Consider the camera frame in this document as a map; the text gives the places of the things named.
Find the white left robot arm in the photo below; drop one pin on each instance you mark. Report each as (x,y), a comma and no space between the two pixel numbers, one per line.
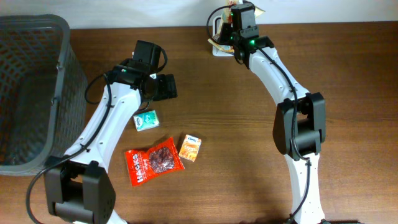
(77,185)

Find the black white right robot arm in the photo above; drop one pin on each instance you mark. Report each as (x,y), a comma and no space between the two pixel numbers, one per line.
(299,125)

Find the red Hacks candy bag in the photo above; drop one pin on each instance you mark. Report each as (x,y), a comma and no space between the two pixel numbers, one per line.
(143,166)

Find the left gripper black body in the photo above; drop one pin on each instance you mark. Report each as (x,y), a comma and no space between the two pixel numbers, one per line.
(168,86)

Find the white barcode scanner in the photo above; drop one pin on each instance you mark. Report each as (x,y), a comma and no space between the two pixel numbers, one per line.
(217,51)

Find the orange tissue pack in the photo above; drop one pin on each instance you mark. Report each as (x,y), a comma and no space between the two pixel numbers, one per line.
(190,148)

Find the grey plastic mesh basket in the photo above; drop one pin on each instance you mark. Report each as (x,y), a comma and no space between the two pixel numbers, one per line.
(42,92)

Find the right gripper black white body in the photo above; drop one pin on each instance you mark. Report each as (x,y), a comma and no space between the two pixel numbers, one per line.
(228,35)

